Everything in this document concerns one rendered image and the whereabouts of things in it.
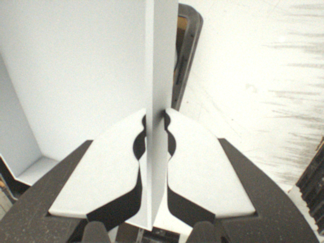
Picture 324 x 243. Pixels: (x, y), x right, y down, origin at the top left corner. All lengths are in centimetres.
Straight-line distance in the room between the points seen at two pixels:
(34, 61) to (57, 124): 8
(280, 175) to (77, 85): 69
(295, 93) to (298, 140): 16
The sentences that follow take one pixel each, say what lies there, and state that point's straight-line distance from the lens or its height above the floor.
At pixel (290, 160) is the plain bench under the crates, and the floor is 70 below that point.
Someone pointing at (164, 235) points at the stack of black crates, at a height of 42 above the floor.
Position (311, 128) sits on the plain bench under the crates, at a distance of 64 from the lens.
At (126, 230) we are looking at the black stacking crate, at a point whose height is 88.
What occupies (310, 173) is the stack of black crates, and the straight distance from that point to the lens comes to 138.
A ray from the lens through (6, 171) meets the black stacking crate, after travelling 91.
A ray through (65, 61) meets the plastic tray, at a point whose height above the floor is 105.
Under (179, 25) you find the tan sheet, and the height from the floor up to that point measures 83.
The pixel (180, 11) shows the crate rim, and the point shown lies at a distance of 26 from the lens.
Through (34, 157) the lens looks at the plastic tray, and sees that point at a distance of 31.
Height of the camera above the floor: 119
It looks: 56 degrees down
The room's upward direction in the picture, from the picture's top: 154 degrees counter-clockwise
